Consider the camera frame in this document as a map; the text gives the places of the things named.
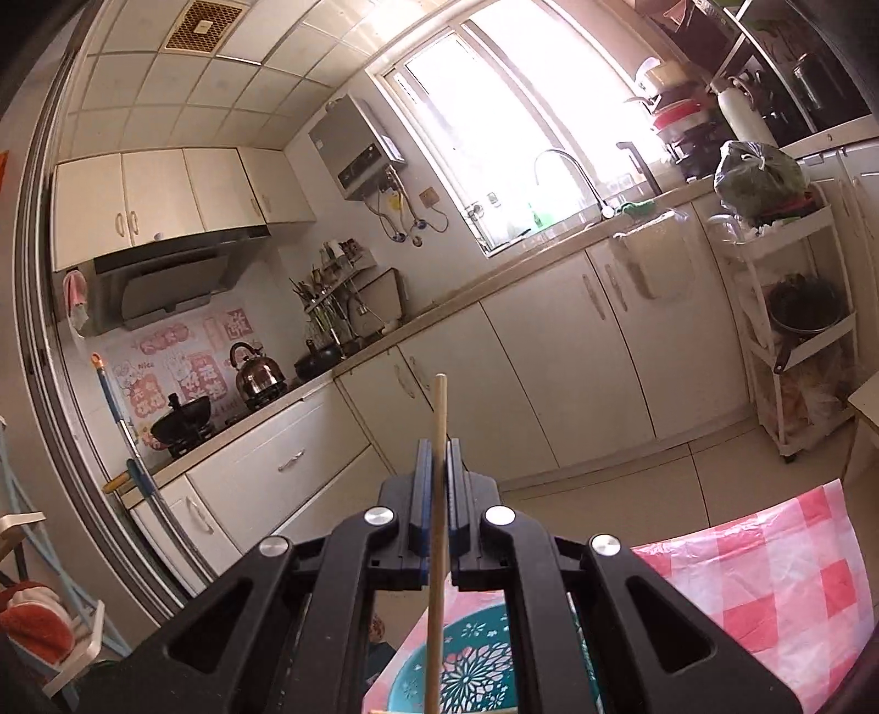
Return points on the black wok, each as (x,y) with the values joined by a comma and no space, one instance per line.
(186,425)

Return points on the stacked bowls and dishes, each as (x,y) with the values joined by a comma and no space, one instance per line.
(678,113)

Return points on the grey wall water heater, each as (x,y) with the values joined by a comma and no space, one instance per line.
(355,148)

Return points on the wooden chopstick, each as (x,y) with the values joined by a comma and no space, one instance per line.
(437,573)

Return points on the black frying pan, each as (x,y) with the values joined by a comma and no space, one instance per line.
(317,360)

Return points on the teal perforated plastic bin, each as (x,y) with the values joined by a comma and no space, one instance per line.
(477,668)

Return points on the orange fluffy cloth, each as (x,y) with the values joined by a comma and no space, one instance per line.
(34,616)

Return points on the hanging white waste bin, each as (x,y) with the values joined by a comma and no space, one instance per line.
(656,256)

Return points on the black range hood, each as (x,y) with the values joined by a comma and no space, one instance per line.
(166,277)

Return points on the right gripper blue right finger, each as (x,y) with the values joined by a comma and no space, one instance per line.
(459,511)

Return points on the utensil wall rack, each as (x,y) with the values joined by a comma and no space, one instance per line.
(339,263)

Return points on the beige shelf rack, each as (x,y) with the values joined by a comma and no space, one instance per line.
(26,543)

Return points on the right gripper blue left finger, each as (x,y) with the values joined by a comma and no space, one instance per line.
(419,522)

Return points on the green bagged vegetables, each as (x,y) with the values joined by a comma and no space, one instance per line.
(753,179)

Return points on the black pan in cart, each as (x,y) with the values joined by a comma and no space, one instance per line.
(800,307)

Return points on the white tiered kitchen cart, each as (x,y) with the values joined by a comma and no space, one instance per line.
(807,401)

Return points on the red white checkered tablecloth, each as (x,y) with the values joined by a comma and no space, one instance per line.
(788,583)

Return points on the white thermos jug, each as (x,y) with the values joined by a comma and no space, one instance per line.
(737,109)

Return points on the chrome sink faucet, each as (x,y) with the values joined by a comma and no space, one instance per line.
(606,211)

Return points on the copper kettle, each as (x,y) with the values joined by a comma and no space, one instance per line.
(258,379)

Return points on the white wooden stool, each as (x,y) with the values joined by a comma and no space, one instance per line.
(863,452)

